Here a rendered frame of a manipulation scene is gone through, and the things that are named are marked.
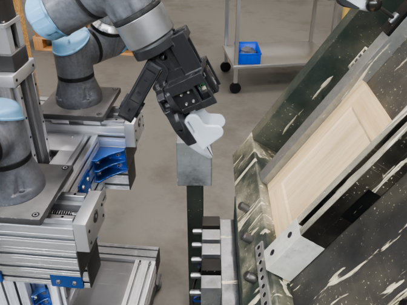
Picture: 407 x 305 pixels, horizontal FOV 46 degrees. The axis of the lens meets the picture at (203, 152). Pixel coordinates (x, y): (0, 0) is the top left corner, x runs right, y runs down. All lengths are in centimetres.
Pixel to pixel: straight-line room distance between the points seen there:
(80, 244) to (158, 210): 157
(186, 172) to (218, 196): 123
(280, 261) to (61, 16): 70
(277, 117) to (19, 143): 84
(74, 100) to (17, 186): 47
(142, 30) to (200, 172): 101
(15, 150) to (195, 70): 57
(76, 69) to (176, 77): 86
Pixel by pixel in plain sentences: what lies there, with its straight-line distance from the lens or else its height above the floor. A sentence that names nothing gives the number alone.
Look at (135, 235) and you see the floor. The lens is 261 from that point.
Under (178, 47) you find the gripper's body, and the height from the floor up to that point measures 150.
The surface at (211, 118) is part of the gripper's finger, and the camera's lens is 77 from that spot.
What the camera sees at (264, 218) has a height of 90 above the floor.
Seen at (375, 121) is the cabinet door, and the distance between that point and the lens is 116.
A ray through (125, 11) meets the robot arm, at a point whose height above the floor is 155.
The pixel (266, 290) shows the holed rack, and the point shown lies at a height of 89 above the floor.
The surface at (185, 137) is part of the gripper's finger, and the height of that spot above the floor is 136.
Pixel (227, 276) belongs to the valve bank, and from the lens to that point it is 136.
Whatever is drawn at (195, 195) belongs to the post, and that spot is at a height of 69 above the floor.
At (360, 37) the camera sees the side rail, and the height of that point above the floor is 127.
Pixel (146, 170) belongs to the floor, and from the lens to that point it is 309.
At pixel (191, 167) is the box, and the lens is 161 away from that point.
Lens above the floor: 173
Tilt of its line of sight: 32 degrees down
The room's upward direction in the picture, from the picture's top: straight up
